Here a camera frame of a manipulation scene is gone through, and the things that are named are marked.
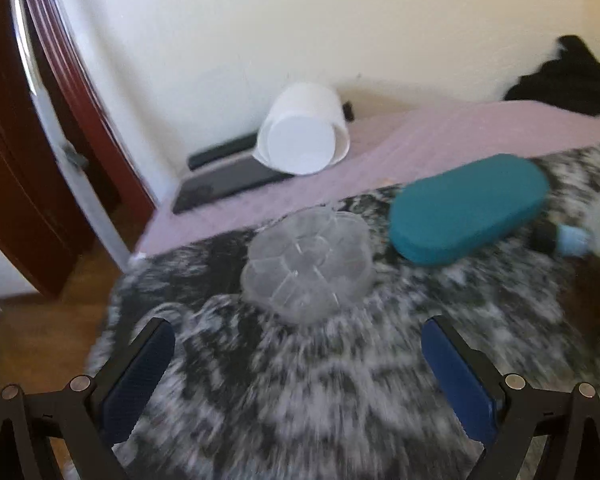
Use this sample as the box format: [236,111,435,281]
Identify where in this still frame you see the dark wooden door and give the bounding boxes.
[0,0,98,301]

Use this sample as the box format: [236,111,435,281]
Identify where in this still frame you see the black flat device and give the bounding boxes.
[187,101,356,171]

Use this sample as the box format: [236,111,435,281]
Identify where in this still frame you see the white curved tube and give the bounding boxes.
[7,0,133,266]

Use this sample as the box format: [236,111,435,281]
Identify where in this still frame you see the small blue-capped bottle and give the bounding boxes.
[530,222,595,259]

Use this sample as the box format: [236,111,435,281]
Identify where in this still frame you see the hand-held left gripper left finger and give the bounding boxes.
[0,317,177,480]

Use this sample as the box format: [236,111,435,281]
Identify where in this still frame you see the black white patterned cloth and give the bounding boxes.
[62,142,600,480]

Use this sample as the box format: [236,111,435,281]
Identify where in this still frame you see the black fuzzy garment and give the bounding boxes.
[502,35,600,117]

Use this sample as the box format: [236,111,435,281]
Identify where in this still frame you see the large white paper cup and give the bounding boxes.
[256,81,352,176]

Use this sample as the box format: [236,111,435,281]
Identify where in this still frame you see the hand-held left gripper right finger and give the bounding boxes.
[421,316,600,480]

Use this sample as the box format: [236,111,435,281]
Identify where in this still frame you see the black smartphone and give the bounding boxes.
[172,157,296,216]

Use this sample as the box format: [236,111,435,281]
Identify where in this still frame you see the red-brown door frame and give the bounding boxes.
[20,0,158,256]

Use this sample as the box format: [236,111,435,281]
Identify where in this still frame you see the teal glasses case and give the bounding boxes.
[389,154,551,267]

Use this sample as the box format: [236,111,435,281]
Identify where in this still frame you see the clear flower-shaped plastic box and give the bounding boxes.
[241,207,376,325]

